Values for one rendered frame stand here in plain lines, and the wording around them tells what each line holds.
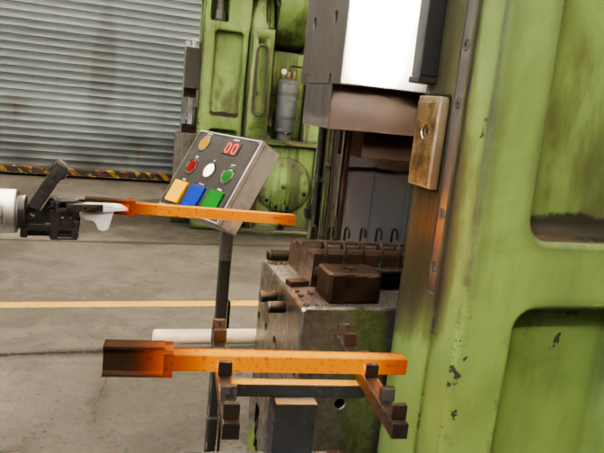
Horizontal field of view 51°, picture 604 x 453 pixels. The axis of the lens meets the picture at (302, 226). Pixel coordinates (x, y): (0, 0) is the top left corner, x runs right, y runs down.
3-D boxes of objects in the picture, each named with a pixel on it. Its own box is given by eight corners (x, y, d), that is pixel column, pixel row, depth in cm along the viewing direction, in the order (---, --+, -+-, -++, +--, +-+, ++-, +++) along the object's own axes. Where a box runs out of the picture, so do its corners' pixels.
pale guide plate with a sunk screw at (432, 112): (428, 190, 116) (440, 96, 113) (406, 182, 125) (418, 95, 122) (438, 190, 117) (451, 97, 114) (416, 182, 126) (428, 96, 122)
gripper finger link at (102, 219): (127, 230, 135) (81, 228, 133) (128, 203, 134) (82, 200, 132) (126, 233, 133) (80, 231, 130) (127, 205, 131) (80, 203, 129)
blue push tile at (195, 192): (192, 208, 188) (204, 187, 189) (179, 204, 194) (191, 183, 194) (197, 211, 189) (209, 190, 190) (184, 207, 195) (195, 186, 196)
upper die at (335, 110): (327, 128, 136) (332, 84, 134) (301, 123, 155) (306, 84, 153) (496, 144, 148) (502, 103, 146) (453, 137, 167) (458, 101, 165)
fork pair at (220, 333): (213, 341, 98) (214, 330, 97) (211, 329, 103) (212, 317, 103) (356, 346, 102) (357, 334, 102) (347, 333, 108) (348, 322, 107)
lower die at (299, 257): (310, 286, 142) (314, 250, 141) (288, 262, 161) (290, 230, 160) (473, 288, 155) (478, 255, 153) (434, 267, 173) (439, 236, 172)
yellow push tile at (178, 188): (175, 203, 195) (187, 182, 197) (163, 198, 201) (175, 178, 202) (179, 205, 197) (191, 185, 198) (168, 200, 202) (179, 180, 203)
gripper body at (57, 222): (82, 232, 137) (22, 231, 134) (83, 193, 136) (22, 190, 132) (80, 240, 130) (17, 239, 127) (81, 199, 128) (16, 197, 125)
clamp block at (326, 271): (327, 304, 131) (330, 273, 130) (315, 291, 139) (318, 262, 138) (380, 304, 135) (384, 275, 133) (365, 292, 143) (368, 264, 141)
